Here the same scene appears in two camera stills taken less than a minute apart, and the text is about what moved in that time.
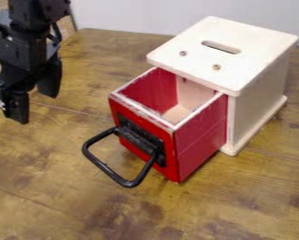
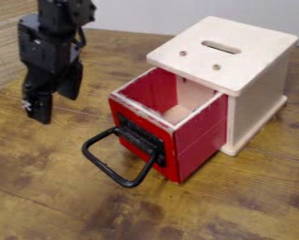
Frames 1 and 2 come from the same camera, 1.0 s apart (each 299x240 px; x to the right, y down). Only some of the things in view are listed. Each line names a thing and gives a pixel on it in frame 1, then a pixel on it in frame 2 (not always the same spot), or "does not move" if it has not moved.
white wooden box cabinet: (238, 60) does not move
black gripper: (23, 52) → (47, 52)
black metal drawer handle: (142, 136) does not move
